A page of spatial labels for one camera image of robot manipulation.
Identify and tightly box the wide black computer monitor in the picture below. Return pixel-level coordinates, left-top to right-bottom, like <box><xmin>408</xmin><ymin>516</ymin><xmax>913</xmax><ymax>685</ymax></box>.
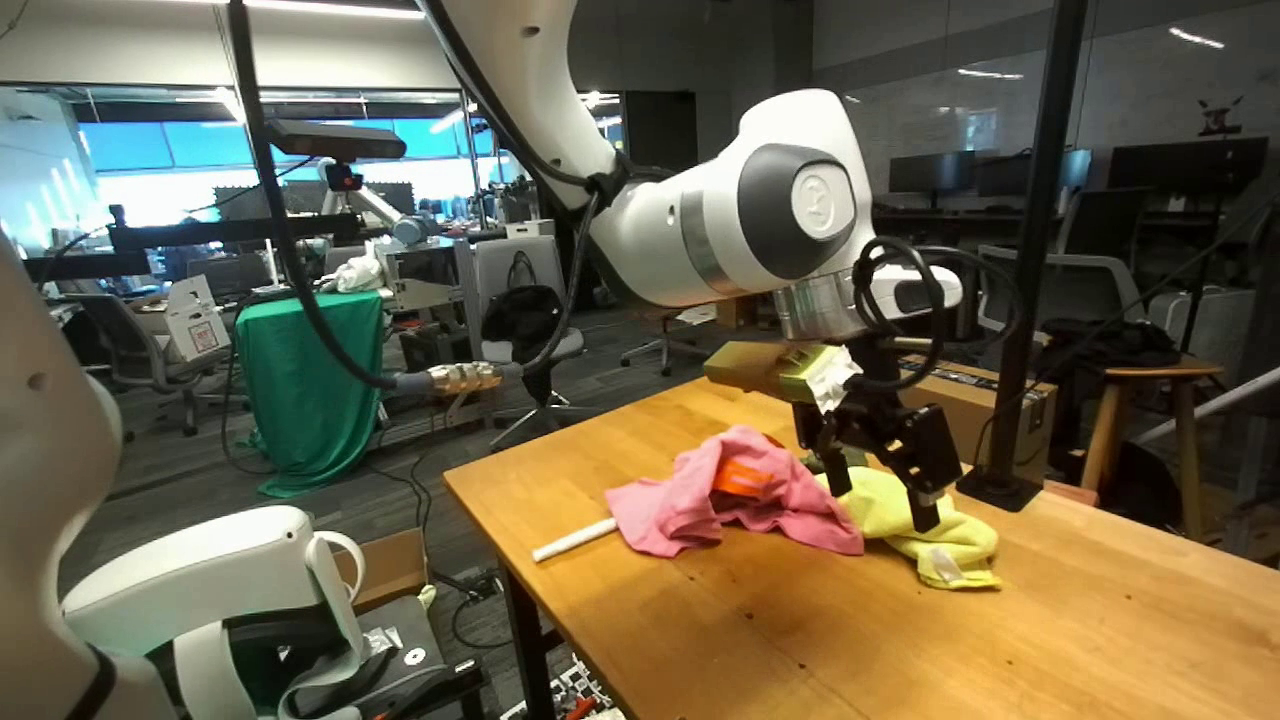
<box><xmin>1105</xmin><ymin>136</ymin><xmax>1271</xmax><ymax>209</ymax></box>

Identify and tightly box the white office chair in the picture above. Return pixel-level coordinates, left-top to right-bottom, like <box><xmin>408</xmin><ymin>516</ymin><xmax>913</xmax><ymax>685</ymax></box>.
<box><xmin>982</xmin><ymin>238</ymin><xmax>1152</xmax><ymax>342</ymax></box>

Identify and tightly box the cardboard box with black tape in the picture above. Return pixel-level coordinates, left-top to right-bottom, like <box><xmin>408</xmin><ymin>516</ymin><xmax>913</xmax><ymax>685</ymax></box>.
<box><xmin>930</xmin><ymin>355</ymin><xmax>1060</xmax><ymax>471</ymax></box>

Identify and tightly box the black box with sticker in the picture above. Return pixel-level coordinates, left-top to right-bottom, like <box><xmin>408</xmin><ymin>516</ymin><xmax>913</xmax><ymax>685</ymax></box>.
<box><xmin>350</xmin><ymin>590</ymin><xmax>490</xmax><ymax>720</ymax></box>

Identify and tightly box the black office chair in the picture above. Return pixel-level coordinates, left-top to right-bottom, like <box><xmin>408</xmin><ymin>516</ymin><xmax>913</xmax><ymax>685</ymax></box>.
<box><xmin>477</xmin><ymin>279</ymin><xmax>592</xmax><ymax>450</ymax></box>

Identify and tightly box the white flexible tube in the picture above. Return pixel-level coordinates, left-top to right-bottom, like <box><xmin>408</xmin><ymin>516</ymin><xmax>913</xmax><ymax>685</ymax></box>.
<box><xmin>527</xmin><ymin>516</ymin><xmax>621</xmax><ymax>568</ymax></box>

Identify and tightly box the black stereo camera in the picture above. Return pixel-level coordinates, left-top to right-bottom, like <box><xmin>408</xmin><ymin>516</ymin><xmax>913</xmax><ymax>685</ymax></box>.
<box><xmin>259</xmin><ymin>116</ymin><xmax>413</xmax><ymax>167</ymax></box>

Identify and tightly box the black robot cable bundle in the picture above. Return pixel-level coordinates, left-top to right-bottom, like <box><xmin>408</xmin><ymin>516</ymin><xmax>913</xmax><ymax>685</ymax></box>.
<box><xmin>220</xmin><ymin>0</ymin><xmax>996</xmax><ymax>404</ymax></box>

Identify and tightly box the light yellow cloth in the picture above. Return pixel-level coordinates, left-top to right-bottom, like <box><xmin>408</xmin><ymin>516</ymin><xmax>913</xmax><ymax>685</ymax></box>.
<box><xmin>836</xmin><ymin>463</ymin><xmax>1002</xmax><ymax>597</ymax></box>

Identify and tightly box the black bag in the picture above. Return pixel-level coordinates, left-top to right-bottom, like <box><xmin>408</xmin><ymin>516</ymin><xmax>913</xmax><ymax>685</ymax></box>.
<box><xmin>1045</xmin><ymin>317</ymin><xmax>1185</xmax><ymax>404</ymax></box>

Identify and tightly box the magenta pink cloth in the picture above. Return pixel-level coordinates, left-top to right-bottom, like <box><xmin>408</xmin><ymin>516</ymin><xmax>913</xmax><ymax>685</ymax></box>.
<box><xmin>603</xmin><ymin>425</ymin><xmax>867</xmax><ymax>559</ymax></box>

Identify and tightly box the white crumpled object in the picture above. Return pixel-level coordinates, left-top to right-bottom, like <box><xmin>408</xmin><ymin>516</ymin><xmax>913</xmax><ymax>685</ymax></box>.
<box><xmin>314</xmin><ymin>253</ymin><xmax>393</xmax><ymax>295</ymax></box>

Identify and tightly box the green draped cloth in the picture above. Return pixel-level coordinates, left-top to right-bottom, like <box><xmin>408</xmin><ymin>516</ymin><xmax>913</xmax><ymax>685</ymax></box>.
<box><xmin>230</xmin><ymin>288</ymin><xmax>393</xmax><ymax>503</ymax></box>

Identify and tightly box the small brown box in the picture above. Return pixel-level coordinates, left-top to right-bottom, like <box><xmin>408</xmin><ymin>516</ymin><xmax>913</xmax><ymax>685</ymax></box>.
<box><xmin>348</xmin><ymin>524</ymin><xmax>430</xmax><ymax>616</ymax></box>

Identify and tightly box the wooden stool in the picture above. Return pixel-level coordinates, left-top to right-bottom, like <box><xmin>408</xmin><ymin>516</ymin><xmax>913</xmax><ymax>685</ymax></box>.
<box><xmin>1076</xmin><ymin>358</ymin><xmax>1225</xmax><ymax>535</ymax></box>

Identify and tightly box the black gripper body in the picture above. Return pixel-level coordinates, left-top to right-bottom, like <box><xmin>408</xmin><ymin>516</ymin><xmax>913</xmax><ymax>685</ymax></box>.
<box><xmin>797</xmin><ymin>377</ymin><xmax>925</xmax><ymax>450</ymax></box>

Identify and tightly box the white sign board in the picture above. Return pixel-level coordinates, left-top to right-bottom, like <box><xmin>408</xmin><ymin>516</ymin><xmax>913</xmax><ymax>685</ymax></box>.
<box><xmin>154</xmin><ymin>271</ymin><xmax>230</xmax><ymax>367</ymax></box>

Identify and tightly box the black table leg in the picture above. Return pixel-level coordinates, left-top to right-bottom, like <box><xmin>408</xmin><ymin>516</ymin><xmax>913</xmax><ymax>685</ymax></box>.
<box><xmin>499</xmin><ymin>570</ymin><xmax>560</xmax><ymax>720</ymax></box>

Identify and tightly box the red radish plush toy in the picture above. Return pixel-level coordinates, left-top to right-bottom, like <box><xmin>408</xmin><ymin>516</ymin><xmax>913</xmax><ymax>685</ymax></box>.
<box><xmin>711</xmin><ymin>450</ymin><xmax>781</xmax><ymax>503</ymax></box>

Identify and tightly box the black metal frame bar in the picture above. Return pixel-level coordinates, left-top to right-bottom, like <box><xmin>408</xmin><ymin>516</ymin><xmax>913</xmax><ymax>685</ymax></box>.
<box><xmin>23</xmin><ymin>209</ymin><xmax>370</xmax><ymax>276</ymax></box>

